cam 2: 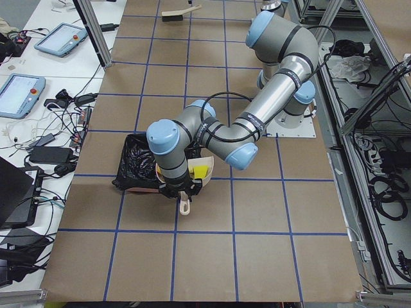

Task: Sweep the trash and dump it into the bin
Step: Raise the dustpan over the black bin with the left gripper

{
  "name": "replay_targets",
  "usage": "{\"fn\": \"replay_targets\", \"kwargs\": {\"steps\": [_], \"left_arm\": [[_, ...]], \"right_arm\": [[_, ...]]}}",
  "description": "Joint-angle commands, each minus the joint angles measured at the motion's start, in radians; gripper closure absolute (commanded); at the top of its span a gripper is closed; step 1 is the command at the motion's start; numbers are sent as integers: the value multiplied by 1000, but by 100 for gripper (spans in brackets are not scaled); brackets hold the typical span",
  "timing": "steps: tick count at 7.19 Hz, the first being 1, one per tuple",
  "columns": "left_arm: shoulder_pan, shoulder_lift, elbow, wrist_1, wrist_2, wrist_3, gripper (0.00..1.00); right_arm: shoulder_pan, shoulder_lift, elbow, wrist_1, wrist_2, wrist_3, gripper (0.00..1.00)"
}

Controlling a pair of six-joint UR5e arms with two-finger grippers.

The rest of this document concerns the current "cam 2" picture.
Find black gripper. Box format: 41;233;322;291
159;175;202;200

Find yellow sponge wedge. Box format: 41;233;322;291
189;165;209;179

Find beige plastic dustpan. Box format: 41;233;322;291
155;156;214;216

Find white hand brush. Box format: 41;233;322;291
161;4;202;22

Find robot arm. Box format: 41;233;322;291
146;11;319;198

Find black lined trash bin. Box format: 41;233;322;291
111;133;207;196

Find black power adapter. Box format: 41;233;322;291
29;146;73;164

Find black laptop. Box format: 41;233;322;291
1;158;44;230

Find blue teach pendant lower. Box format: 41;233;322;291
1;73;46;119

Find blue teach pendant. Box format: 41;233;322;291
1;73;46;119
34;22;88;57

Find blue teach pendant upper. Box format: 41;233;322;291
34;22;88;57

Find white crumpled cloth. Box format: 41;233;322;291
330;56;371;83

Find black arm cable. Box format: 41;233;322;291
200;25;337;142

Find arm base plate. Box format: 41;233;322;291
266;105;316;138

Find aluminium frame post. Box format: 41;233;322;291
73;0;112;68

